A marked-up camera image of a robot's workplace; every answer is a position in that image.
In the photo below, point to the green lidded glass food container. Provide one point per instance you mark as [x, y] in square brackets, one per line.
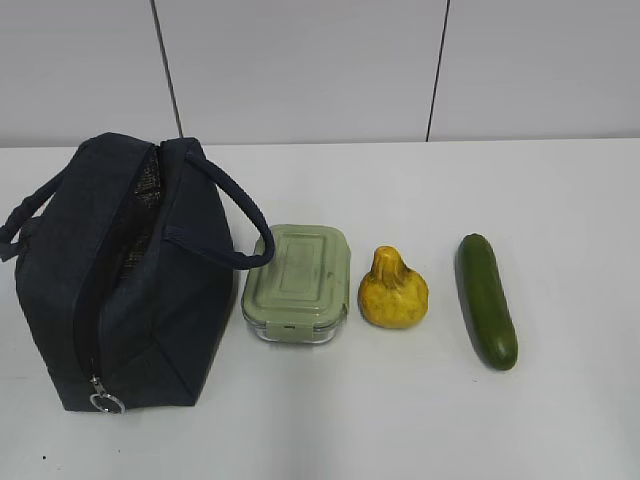
[302, 295]

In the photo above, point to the yellow toy squash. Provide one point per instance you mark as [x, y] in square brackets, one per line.
[391, 295]

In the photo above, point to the green cucumber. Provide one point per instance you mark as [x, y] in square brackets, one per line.
[483, 303]

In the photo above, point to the dark navy fabric lunch bag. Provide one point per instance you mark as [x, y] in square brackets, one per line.
[125, 265]

